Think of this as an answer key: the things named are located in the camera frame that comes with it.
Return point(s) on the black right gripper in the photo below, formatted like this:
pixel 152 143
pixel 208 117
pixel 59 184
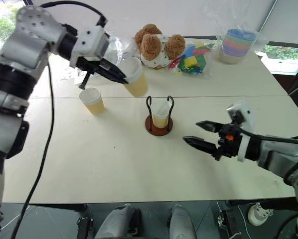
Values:
pixel 230 144

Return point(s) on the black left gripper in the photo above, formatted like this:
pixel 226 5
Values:
pixel 88 64

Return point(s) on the tan paper cup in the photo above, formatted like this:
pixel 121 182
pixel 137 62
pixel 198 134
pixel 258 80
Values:
pixel 160 119
pixel 137 85
pixel 95 105

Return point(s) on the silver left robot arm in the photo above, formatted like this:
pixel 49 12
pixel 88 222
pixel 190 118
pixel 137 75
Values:
pixel 27 49

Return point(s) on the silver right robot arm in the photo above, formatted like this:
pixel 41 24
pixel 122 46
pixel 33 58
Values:
pixel 276 154

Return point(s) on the stack of pastel bowls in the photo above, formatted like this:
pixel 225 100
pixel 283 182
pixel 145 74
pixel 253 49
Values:
pixel 235 46

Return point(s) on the clear plastic bag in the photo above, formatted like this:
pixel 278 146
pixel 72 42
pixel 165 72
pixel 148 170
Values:
pixel 121 47
pixel 210 69
pixel 260 43

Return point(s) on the brown plush toy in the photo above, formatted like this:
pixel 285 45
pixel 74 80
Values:
pixel 151 44

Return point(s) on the bag of colourful toys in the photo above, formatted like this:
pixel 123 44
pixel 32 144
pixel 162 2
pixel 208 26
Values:
pixel 192 59

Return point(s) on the white window sill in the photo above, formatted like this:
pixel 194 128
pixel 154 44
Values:
pixel 283 62

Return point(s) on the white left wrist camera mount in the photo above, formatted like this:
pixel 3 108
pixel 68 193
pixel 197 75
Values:
pixel 89 42

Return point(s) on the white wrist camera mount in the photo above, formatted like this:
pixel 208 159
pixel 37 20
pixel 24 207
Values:
pixel 247 117
pixel 89 42

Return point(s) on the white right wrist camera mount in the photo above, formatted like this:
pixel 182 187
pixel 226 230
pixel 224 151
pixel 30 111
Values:
pixel 247 117

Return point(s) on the black floor bracket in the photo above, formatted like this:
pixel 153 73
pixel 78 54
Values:
pixel 85 227
pixel 227 220

